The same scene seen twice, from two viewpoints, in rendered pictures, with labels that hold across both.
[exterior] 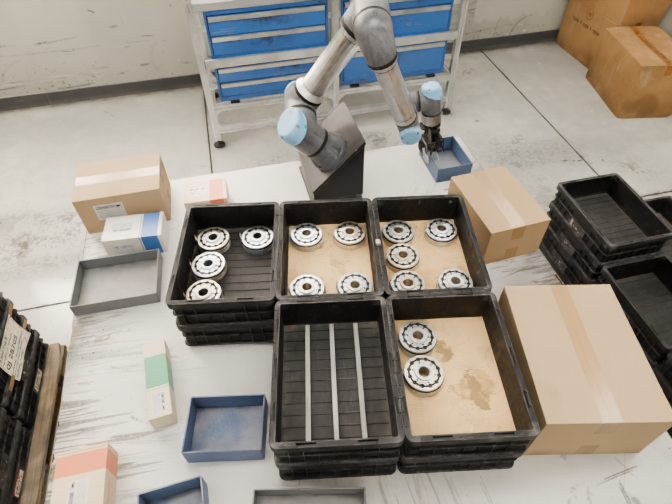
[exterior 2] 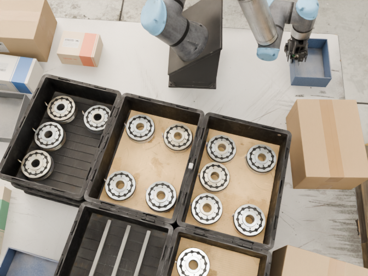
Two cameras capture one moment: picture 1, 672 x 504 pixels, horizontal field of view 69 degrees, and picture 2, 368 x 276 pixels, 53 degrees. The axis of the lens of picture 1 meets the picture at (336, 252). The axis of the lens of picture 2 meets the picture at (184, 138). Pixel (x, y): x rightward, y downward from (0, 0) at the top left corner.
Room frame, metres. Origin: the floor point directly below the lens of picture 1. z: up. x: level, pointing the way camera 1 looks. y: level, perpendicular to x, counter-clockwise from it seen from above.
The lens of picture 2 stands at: (0.63, -0.21, 2.05)
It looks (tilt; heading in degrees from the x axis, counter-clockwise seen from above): 67 degrees down; 17
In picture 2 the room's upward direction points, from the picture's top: straight up
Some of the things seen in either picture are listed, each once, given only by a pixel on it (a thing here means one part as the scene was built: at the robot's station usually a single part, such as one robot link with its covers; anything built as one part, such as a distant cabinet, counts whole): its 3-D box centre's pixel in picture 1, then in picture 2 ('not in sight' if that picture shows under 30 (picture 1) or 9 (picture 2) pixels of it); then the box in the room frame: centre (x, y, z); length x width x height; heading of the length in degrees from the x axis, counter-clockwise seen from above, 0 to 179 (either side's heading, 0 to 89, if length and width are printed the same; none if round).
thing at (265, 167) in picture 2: (441, 229); (261, 157); (1.11, -0.35, 0.86); 0.10 x 0.10 x 0.01
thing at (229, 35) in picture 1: (271, 53); not in sight; (2.90, 0.37, 0.60); 0.72 x 0.03 x 0.56; 102
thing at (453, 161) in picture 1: (445, 158); (309, 62); (1.65, -0.46, 0.74); 0.20 x 0.15 x 0.07; 13
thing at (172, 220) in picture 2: (327, 246); (147, 154); (0.99, 0.02, 0.92); 0.40 x 0.30 x 0.02; 2
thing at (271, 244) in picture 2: (426, 242); (236, 177); (1.00, -0.28, 0.92); 0.40 x 0.30 x 0.02; 2
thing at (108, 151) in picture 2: (328, 257); (148, 159); (0.99, 0.02, 0.87); 0.40 x 0.30 x 0.11; 2
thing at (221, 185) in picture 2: (402, 255); (214, 176); (1.00, -0.21, 0.86); 0.10 x 0.10 x 0.01
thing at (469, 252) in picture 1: (424, 253); (234, 181); (1.00, -0.28, 0.87); 0.40 x 0.30 x 0.11; 2
